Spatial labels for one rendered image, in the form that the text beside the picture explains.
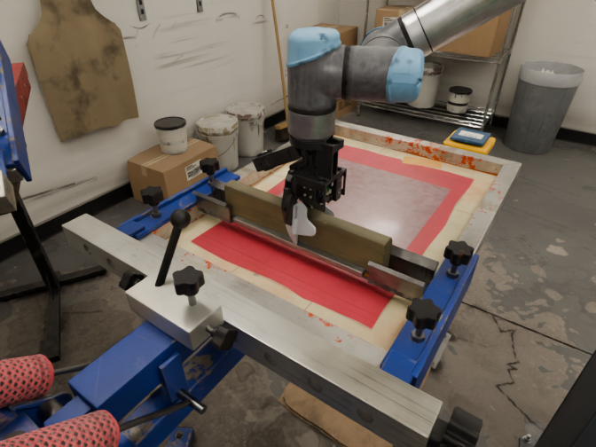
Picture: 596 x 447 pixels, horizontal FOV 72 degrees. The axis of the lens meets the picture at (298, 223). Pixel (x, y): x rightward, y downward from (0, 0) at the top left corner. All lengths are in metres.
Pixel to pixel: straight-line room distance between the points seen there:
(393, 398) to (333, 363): 0.08
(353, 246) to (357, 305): 0.10
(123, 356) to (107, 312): 1.64
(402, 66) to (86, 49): 2.25
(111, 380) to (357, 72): 0.50
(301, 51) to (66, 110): 2.15
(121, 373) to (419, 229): 0.63
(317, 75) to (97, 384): 0.48
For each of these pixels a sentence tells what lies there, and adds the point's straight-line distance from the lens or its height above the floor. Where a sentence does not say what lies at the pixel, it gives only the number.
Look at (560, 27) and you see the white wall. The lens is 4.25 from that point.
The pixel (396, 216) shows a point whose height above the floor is 0.96.
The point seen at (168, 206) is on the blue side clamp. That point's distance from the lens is 0.91.
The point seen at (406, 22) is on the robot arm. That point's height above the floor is 1.36.
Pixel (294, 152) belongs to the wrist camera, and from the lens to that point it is 0.68.
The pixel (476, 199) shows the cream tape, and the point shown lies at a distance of 1.07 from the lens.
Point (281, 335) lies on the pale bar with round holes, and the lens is 0.55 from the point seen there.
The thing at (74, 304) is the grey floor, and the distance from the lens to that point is 2.32.
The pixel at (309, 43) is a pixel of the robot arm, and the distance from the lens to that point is 0.60.
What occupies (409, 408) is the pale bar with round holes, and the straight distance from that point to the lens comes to 0.51.
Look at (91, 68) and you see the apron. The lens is 2.70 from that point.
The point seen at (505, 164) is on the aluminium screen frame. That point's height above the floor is 0.99.
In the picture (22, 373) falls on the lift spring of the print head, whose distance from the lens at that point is 0.56.
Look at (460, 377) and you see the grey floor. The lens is 1.90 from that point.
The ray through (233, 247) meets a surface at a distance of 0.84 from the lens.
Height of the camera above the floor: 1.46
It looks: 34 degrees down
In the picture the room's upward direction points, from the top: straight up
